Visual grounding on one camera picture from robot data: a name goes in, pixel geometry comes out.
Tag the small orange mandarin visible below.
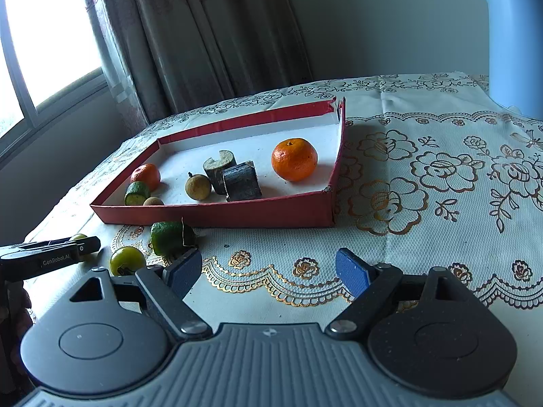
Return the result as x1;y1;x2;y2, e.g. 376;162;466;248
130;163;162;191

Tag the large orange mandarin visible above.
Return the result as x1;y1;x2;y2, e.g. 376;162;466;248
271;138;319;182

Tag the yellow-green round jujube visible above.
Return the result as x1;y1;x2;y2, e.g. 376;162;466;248
109;246;146;276

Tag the pale notched sugarcane piece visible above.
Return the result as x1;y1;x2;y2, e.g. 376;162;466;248
203;149;237;195

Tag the window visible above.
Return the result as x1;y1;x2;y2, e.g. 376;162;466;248
0;0;113;170

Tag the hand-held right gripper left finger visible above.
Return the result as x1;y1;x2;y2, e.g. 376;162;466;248
68;247;213;341

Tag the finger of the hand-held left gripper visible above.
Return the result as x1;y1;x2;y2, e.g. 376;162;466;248
0;238;101;283
0;239;83;257

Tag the red cardboard box tray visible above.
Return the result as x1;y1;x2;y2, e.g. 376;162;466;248
90;97;346;227

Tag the small yellow-green jujube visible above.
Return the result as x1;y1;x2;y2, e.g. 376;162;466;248
68;233;99;261

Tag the green lime with leaf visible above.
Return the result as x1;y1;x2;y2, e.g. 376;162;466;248
150;218;198;257

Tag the green cucumber piece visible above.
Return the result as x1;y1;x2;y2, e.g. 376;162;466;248
124;181;152;207

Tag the dark sugarcane piece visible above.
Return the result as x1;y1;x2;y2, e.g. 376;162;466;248
223;161;262;202

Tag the light blue electric kettle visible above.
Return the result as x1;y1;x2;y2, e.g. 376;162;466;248
475;0;543;117

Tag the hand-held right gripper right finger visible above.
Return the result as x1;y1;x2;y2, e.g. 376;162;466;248
326;247;493;341

